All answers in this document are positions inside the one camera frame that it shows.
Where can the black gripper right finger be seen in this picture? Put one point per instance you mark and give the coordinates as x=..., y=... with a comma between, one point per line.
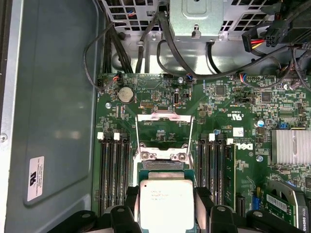
x=222, y=218

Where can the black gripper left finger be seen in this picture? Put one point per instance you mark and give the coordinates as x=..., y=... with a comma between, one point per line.
x=124, y=218

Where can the silver CPU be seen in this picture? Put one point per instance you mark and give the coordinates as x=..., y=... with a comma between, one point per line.
x=166, y=204

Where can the metal socket cover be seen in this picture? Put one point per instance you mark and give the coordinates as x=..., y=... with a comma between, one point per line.
x=165, y=116

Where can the RAM slot white clips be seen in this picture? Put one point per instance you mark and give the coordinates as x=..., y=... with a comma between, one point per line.
x=118, y=170
x=211, y=170

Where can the CPU socket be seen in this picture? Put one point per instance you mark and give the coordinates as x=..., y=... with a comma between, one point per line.
x=160, y=165

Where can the green RAM stick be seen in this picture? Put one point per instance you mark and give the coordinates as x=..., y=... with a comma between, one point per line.
x=230, y=174

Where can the silver chipset heatsink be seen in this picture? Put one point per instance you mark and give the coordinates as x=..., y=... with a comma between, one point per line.
x=291, y=146

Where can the green motherboard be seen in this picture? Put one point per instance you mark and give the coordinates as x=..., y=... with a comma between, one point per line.
x=218, y=116

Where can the round coin battery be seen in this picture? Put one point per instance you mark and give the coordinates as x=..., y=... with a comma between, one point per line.
x=126, y=95

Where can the black PC case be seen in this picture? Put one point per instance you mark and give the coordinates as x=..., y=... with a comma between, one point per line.
x=56, y=97

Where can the black power connector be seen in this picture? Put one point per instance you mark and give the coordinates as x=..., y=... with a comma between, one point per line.
x=274, y=36

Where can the metal drive cage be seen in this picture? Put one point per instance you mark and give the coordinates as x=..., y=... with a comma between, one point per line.
x=196, y=19

